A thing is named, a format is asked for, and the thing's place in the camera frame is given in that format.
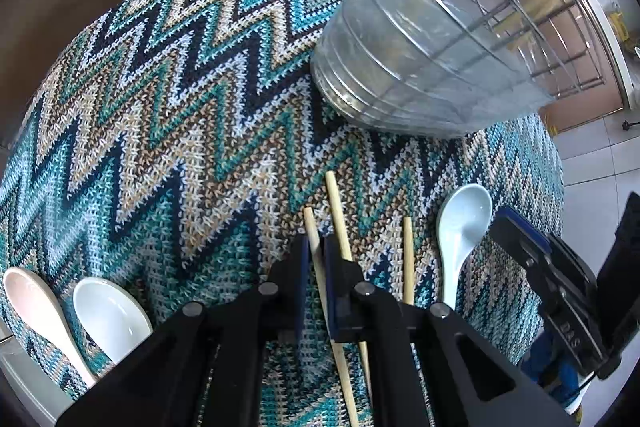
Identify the zigzag knitted table cloth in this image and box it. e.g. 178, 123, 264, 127
1, 0, 564, 377

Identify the white ceramic spoon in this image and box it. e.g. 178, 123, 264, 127
436, 183, 492, 309
2, 267, 96, 388
73, 277, 153, 364

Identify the white ceramic spoon right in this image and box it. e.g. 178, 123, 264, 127
436, 183, 492, 309

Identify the white ceramic spoon left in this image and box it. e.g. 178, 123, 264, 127
2, 267, 96, 388

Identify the blue gloved right hand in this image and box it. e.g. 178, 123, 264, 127
518, 329, 586, 414

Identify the wire utensil holder with plastic cup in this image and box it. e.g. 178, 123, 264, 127
310, 0, 605, 138

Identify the white ceramic spoon middle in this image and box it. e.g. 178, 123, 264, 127
73, 277, 153, 364

